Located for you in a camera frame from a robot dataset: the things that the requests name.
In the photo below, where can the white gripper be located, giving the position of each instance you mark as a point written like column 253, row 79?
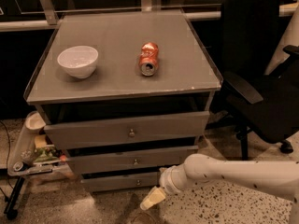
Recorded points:
column 167, row 178

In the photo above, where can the grey bottom drawer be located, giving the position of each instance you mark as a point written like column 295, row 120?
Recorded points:
column 127, row 181

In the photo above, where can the grey drawer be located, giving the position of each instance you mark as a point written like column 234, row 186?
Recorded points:
column 130, row 160
column 127, row 181
column 109, row 132

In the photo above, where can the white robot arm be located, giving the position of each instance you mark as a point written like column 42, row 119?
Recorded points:
column 277, row 178

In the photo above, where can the grey middle drawer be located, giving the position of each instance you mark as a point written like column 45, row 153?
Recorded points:
column 130, row 160

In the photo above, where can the grey top drawer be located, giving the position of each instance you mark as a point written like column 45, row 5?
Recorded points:
column 109, row 132

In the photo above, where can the grey drawer cabinet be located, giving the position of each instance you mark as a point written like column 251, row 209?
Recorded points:
column 184, row 82

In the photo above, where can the green snack bag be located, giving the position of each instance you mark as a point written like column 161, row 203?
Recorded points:
column 46, row 154

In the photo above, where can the crushed orange soda can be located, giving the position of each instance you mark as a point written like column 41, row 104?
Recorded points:
column 148, row 59

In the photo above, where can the small can in bin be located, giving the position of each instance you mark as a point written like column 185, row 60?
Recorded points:
column 18, row 166

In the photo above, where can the small white bowl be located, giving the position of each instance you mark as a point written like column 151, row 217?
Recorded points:
column 34, row 122

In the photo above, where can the black office chair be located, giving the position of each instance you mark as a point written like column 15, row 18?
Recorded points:
column 254, row 101

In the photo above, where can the black stand leg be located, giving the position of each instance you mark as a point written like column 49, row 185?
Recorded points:
column 10, row 211

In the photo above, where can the white ceramic bowl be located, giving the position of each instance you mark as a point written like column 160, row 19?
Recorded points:
column 78, row 61

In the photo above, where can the metal railing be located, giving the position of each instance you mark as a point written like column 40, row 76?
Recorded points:
column 46, row 16

